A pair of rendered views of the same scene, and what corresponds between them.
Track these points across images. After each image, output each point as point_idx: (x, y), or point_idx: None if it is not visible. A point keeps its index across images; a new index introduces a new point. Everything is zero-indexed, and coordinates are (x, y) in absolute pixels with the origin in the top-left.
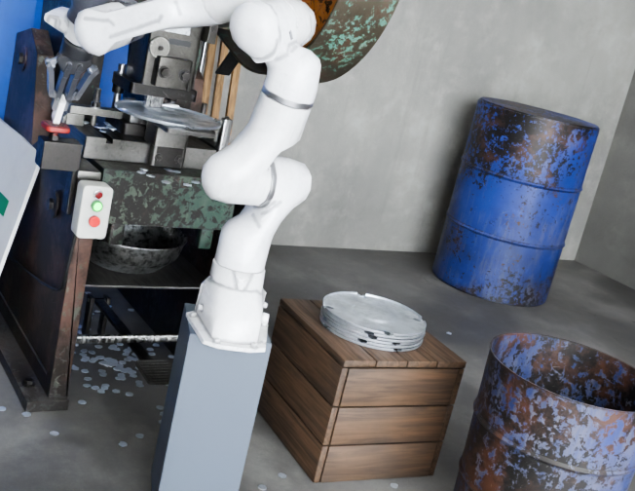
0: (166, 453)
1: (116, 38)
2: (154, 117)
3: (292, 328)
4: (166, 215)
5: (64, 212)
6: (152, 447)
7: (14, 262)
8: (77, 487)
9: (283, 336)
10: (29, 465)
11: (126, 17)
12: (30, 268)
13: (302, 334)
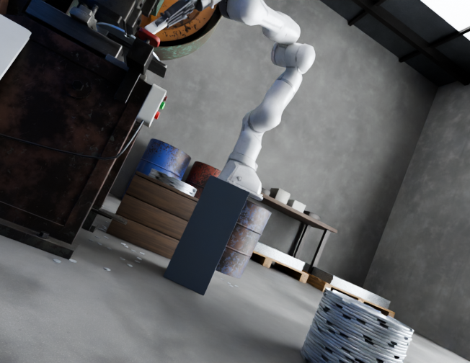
0: (220, 258)
1: (263, 22)
2: None
3: (152, 187)
4: None
5: (104, 98)
6: (135, 263)
7: None
8: (174, 295)
9: (142, 191)
10: (145, 292)
11: (273, 16)
12: None
13: (163, 190)
